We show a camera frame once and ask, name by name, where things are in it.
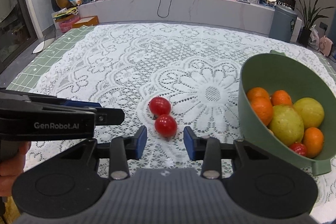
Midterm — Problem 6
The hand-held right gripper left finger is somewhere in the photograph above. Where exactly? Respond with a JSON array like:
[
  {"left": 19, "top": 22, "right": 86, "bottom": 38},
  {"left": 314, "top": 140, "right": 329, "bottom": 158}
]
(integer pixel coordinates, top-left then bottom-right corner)
[{"left": 59, "top": 126, "right": 148, "bottom": 180}]

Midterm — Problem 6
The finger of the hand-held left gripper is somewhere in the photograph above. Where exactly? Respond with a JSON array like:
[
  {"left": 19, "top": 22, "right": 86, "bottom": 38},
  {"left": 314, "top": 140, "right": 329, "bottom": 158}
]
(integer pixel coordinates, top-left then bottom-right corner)
[
  {"left": 0, "top": 89, "right": 103, "bottom": 109},
  {"left": 0, "top": 100, "right": 125, "bottom": 125}
]

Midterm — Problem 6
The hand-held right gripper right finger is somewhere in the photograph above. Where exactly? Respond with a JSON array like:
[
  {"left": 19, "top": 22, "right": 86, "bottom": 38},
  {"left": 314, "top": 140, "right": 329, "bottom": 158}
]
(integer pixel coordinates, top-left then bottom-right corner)
[{"left": 183, "top": 126, "right": 273, "bottom": 179}]

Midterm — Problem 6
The red tomato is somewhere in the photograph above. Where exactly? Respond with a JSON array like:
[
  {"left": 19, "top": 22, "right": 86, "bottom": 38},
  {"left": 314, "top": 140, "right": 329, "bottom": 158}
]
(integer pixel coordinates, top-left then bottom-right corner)
[
  {"left": 149, "top": 97, "right": 172, "bottom": 116},
  {"left": 289, "top": 142, "right": 308, "bottom": 157},
  {"left": 154, "top": 114, "right": 178, "bottom": 138}
]

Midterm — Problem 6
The orange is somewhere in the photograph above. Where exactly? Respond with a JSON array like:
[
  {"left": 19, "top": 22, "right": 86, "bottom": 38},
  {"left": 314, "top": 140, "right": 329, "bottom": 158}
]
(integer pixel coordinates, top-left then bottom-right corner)
[
  {"left": 247, "top": 87, "right": 271, "bottom": 102},
  {"left": 270, "top": 90, "right": 293, "bottom": 106},
  {"left": 302, "top": 127, "right": 324, "bottom": 159},
  {"left": 249, "top": 97, "right": 274, "bottom": 126}
]

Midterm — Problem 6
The green colander bowl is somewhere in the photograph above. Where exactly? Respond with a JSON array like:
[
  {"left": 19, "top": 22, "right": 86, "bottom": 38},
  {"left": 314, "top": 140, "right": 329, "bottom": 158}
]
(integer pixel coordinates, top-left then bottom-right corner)
[{"left": 238, "top": 50, "right": 336, "bottom": 176}]

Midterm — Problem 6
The yellow-green lemon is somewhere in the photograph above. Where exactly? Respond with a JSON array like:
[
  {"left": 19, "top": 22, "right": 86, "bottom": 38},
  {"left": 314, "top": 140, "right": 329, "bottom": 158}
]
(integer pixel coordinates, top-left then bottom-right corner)
[{"left": 293, "top": 97, "right": 325, "bottom": 128}]

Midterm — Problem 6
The person's left hand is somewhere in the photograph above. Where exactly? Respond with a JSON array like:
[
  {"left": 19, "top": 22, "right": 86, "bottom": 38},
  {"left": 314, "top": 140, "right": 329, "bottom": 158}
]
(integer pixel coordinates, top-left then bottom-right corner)
[{"left": 0, "top": 141, "right": 32, "bottom": 197}]

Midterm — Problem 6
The white lace tablecloth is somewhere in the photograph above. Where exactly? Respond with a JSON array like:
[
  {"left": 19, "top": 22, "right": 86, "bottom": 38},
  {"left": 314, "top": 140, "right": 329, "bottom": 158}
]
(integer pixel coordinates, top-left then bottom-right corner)
[{"left": 25, "top": 22, "right": 336, "bottom": 216}]

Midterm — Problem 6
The white oval pad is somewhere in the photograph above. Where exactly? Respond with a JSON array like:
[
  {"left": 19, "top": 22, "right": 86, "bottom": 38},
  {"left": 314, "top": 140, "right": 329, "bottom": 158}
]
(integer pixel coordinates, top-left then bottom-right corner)
[{"left": 32, "top": 36, "right": 56, "bottom": 54}]

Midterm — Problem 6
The pink box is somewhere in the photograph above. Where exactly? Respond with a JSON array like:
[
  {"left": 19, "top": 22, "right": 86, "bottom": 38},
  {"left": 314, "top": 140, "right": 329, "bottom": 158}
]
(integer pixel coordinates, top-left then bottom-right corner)
[{"left": 58, "top": 16, "right": 80, "bottom": 33}]

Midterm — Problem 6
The orange cardboard box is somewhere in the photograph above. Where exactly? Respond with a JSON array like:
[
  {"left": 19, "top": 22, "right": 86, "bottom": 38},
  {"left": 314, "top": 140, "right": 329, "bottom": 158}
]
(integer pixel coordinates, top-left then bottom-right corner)
[{"left": 72, "top": 16, "right": 99, "bottom": 28}]

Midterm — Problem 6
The yellow green packet pile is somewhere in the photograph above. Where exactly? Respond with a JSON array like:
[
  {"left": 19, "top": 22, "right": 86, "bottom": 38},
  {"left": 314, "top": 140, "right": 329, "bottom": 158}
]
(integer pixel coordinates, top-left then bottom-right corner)
[{"left": 52, "top": 7, "right": 79, "bottom": 21}]

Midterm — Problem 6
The glass sliding door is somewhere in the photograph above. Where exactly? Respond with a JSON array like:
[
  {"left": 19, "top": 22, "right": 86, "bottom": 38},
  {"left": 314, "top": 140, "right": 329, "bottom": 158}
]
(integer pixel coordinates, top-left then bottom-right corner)
[{"left": 0, "top": 0, "right": 44, "bottom": 67}]

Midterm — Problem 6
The white television console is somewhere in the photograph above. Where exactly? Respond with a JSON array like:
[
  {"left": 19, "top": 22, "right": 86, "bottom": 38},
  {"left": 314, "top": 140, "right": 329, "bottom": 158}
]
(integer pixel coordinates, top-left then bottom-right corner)
[{"left": 77, "top": 0, "right": 276, "bottom": 35}]

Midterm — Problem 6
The grey pedal trash can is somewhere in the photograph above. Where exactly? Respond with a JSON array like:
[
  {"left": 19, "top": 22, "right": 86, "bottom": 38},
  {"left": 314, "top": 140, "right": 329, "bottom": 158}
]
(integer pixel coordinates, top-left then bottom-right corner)
[{"left": 268, "top": 5, "right": 298, "bottom": 43}]

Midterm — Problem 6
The white plastic bag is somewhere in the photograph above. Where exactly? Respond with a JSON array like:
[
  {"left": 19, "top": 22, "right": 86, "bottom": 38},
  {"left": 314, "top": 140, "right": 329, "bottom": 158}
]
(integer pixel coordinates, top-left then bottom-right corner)
[{"left": 308, "top": 25, "right": 320, "bottom": 51}]

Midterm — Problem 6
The pink pig heater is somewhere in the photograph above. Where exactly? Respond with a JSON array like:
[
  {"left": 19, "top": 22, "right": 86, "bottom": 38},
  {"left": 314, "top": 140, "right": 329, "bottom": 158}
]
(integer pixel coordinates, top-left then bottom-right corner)
[{"left": 318, "top": 35, "right": 334, "bottom": 58}]

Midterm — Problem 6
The long leaf potted plant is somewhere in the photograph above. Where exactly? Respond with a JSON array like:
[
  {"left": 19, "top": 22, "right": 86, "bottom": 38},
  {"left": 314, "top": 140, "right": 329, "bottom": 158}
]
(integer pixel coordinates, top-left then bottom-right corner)
[{"left": 291, "top": 0, "right": 335, "bottom": 47}]

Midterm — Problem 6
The black hanging cable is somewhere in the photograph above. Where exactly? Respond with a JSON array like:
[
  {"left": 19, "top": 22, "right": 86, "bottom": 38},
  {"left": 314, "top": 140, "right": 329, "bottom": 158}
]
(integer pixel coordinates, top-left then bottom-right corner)
[{"left": 157, "top": 0, "right": 175, "bottom": 18}]

